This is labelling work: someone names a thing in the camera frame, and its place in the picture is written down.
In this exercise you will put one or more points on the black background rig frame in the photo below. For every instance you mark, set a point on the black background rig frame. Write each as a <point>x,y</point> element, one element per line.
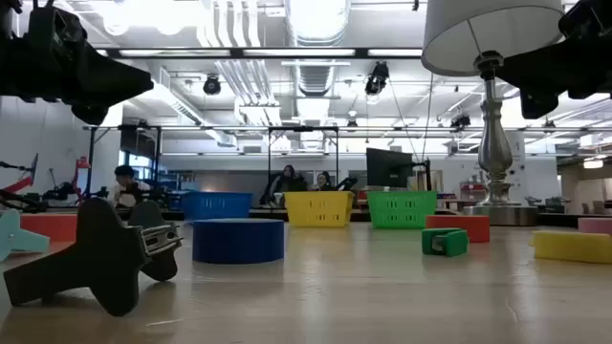
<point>306,128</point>

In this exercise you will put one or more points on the ceiling light panel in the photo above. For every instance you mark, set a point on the ceiling light panel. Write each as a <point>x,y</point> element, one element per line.
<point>593,164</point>

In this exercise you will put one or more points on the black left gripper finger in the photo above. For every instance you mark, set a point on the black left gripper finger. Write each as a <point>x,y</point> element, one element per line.
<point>91,113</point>
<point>110,81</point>

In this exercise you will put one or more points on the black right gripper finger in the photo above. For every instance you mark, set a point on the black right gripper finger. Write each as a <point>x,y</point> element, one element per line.
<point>540,69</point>
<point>539,105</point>

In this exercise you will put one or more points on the silver table lamp white shade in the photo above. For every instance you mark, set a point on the silver table lamp white shade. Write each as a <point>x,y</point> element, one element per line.
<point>495,143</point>

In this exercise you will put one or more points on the green plastic basket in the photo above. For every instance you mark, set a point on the green plastic basket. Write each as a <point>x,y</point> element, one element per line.
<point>401,210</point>

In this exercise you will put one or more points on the blue plastic basket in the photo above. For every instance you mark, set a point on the blue plastic basket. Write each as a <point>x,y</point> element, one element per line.
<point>215,205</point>

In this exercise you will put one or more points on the black computer monitor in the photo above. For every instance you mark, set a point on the black computer monitor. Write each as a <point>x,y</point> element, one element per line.
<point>387,167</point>

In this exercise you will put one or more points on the green staple remover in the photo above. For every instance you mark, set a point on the green staple remover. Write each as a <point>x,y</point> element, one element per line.
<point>454,243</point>

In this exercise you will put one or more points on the black hanging camera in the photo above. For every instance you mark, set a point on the black hanging camera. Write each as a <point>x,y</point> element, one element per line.
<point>212,85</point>
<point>378,79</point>

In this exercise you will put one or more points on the yellow stapler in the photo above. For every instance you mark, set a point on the yellow stapler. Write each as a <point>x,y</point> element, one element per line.
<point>574,247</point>

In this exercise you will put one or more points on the yellow plastic basket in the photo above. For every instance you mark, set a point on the yellow plastic basket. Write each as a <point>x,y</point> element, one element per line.
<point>318,209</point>

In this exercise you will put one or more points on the teal staple remover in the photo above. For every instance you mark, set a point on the teal staple remover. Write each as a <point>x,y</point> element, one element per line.
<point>19,241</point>

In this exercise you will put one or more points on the red storage shelf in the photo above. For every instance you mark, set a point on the red storage shelf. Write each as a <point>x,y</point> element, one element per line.
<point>472,187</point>

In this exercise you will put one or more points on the person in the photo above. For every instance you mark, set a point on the person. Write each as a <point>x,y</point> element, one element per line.
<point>125,191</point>
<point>324,182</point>
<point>287,184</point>

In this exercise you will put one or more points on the red tape roll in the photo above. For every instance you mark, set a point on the red tape roll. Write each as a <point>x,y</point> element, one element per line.
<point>473,227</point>
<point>48,227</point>

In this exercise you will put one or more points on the black overhead frame bar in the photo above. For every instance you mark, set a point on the black overhead frame bar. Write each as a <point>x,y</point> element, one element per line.
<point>361,53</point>

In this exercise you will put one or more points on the red stand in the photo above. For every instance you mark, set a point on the red stand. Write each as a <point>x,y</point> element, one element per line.
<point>82,163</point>

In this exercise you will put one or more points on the blue tape roll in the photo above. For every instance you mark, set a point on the blue tape roll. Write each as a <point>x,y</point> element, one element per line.
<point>239,241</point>

